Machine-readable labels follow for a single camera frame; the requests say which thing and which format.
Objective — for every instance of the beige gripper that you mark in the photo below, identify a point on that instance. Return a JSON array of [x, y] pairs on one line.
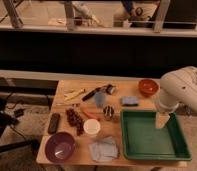
[[161, 120]]

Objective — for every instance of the light blue towel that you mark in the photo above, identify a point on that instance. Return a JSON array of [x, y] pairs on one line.
[[104, 150]]

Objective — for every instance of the purple bowl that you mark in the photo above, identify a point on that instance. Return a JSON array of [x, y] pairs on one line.
[[60, 147]]

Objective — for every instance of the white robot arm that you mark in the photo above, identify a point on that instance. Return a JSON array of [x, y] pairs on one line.
[[175, 87]]

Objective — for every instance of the red bowl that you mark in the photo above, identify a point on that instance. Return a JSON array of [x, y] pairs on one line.
[[148, 87]]

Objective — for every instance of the green plastic tray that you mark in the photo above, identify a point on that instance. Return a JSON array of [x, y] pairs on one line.
[[143, 141]]

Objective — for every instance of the blue sponge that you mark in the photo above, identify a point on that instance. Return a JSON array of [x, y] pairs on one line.
[[129, 101]]

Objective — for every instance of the small dark round object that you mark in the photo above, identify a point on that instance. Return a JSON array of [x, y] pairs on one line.
[[108, 112]]

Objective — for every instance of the white cup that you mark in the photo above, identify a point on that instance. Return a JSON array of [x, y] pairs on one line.
[[92, 127]]

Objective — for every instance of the orange carrot toy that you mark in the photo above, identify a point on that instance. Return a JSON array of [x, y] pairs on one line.
[[90, 115]]

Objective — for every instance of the wooden table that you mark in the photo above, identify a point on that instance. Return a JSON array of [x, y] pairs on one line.
[[81, 155]]

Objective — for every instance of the bunch of dark grapes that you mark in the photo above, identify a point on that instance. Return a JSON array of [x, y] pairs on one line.
[[75, 120]]

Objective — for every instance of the yellow banana toy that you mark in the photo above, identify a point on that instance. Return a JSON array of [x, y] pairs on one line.
[[73, 94]]

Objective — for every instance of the black remote control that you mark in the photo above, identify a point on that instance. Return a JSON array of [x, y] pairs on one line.
[[53, 123]]

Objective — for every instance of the person in background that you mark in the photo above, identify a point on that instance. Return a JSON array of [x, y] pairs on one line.
[[137, 12]]

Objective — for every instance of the black tripod stand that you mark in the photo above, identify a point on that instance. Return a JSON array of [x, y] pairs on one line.
[[7, 120]]

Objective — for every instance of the black handled brush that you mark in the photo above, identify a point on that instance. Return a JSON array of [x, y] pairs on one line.
[[91, 94]]

